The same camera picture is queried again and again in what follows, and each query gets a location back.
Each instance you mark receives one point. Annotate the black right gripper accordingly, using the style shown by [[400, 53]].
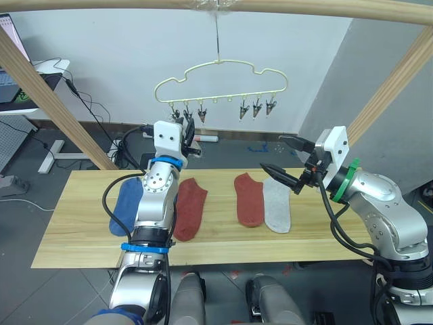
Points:
[[313, 171]]

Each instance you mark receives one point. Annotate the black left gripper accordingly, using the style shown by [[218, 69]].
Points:
[[195, 150]]

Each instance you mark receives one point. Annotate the blue shoulder cover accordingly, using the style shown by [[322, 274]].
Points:
[[115, 316]]

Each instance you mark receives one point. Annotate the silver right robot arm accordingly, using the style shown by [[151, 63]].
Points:
[[385, 210]]

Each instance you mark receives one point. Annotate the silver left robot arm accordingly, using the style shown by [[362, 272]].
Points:
[[152, 199]]

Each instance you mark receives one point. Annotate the metal hanger clip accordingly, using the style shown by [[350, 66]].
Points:
[[202, 115], [256, 110], [174, 113], [243, 110], [270, 106], [186, 111]]

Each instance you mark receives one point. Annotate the white red marker pen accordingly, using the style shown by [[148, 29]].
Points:
[[206, 138]]

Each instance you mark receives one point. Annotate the grey sock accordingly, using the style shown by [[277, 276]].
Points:
[[277, 206]]

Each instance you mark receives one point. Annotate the red sock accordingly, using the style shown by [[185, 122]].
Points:
[[249, 203], [189, 210]]

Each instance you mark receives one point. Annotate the white power strip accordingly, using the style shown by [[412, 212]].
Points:
[[118, 149]]

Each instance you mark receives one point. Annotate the blue sock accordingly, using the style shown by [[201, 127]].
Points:
[[125, 203]]

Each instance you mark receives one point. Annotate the clear tape wrap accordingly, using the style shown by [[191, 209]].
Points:
[[216, 7]]

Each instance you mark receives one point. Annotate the white desk with legs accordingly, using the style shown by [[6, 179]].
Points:
[[50, 155]]

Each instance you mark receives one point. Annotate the grey rounded robot leg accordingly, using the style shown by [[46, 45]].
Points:
[[187, 301], [274, 301]]

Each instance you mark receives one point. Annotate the grey perforated board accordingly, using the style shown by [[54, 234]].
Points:
[[13, 142]]

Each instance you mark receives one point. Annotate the open laptop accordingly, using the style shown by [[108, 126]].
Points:
[[13, 91]]

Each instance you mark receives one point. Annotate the computer monitor screen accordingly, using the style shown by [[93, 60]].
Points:
[[13, 34]]

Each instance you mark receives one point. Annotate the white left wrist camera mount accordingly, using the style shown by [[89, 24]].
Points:
[[165, 135]]

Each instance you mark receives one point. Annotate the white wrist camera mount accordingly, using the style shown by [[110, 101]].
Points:
[[165, 135], [333, 149]]

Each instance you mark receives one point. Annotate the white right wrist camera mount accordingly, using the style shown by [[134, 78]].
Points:
[[333, 149]]

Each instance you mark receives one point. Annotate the slanted wooden frame post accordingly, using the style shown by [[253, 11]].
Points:
[[392, 81], [44, 91]]

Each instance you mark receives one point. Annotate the wooden frame crossbeam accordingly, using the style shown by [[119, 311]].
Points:
[[304, 8]]

